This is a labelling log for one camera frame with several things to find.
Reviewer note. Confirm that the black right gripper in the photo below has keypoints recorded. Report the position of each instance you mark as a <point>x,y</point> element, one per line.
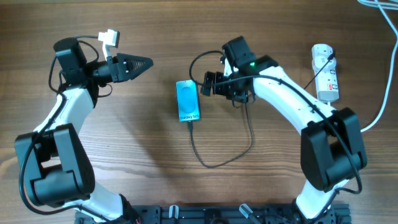
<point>217,77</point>

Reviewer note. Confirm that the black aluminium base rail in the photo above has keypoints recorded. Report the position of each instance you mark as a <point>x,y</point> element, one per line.
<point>271,213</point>

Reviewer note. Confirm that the white power strip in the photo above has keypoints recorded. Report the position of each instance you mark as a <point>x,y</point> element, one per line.
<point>326,82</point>

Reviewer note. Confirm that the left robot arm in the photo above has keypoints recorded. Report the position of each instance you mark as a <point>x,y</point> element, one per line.
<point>56,174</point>

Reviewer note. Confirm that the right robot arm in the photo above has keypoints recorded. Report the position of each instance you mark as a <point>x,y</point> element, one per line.
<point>331,147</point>

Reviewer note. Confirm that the white USB charger plug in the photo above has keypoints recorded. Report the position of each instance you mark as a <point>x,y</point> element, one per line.
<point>323,62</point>

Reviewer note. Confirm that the blue screen Galaxy smartphone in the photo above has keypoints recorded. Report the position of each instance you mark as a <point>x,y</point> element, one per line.
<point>187,101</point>

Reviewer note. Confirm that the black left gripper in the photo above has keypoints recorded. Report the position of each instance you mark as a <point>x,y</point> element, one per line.
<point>120,67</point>

